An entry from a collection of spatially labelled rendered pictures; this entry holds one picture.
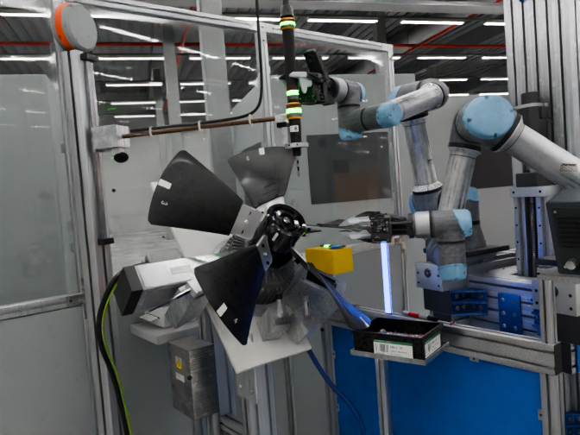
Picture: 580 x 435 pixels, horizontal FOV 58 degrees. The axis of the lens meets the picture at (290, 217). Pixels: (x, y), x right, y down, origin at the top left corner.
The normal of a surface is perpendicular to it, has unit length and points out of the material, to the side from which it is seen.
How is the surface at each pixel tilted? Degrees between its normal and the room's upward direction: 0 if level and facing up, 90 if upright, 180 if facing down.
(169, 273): 50
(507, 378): 90
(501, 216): 90
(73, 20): 90
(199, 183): 79
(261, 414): 90
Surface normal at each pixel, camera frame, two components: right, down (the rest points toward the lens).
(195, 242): 0.43, -0.64
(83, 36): 0.96, -0.06
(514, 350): -0.78, 0.09
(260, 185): -0.32, -0.54
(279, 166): -0.15, -0.66
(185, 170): 0.25, -0.28
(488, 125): -0.18, -0.02
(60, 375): 0.62, 0.00
